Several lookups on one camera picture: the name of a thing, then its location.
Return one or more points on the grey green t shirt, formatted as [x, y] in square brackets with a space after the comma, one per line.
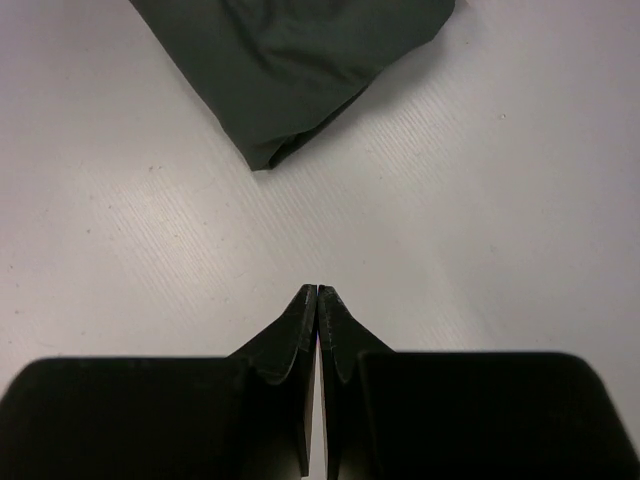
[275, 73]

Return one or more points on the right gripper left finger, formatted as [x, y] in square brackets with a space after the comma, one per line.
[246, 415]

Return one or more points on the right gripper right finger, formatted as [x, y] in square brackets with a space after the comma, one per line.
[462, 415]

